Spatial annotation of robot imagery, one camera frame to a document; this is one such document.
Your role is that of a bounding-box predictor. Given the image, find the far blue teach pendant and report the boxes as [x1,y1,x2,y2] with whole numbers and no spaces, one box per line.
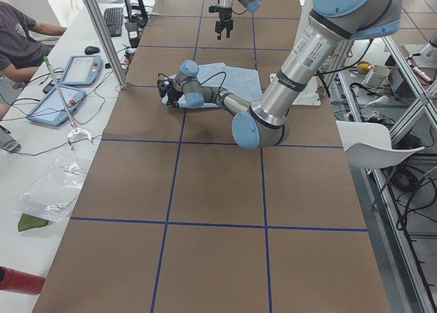
[59,55,102,87]

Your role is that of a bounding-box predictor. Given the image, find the green cloth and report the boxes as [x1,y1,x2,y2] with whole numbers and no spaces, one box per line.
[17,213,49,232]

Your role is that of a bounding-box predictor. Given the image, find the reacher grabber stick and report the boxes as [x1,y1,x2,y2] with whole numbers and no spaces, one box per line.
[44,56,93,150]

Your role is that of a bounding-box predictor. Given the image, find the white mug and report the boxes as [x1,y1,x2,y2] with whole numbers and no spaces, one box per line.
[363,65,390,88]

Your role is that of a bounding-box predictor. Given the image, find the blue teach pendant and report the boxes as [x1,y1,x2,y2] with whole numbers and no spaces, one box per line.
[59,55,102,87]
[26,85,85,126]

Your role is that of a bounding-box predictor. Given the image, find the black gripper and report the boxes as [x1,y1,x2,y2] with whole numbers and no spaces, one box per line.
[214,6,234,40]
[167,86,182,107]

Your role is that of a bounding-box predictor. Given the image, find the aluminium frame post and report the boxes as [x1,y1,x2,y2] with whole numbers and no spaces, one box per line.
[83,0,128,90]

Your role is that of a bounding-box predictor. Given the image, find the seated person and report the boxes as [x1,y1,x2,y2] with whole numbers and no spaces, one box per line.
[0,1,68,153]

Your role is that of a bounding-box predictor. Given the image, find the white plastic chair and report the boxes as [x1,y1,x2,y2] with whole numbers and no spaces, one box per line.
[336,120,425,169]

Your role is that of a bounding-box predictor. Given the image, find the near blue teach pendant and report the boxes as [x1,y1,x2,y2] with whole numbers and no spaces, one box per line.
[26,85,85,126]

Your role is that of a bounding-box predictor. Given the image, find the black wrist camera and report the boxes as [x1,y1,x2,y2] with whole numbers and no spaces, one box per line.
[157,79,172,98]
[208,5,220,13]

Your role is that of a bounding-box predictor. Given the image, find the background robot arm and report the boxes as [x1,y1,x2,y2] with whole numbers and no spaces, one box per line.
[420,32,437,60]

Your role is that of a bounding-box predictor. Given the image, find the black computer mouse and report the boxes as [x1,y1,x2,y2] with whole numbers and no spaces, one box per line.
[84,46,100,55]

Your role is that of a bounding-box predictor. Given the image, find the black keyboard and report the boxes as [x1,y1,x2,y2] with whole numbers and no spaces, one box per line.
[103,7,124,37]

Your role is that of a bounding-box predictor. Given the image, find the clear plastic bag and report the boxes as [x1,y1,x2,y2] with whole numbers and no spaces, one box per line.
[17,154,91,222]

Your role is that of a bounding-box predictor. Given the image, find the red bottle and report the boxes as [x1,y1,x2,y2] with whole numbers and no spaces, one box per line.
[1,267,46,295]

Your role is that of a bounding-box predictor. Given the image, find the light blue button shirt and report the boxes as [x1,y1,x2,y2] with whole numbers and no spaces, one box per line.
[158,60,262,109]

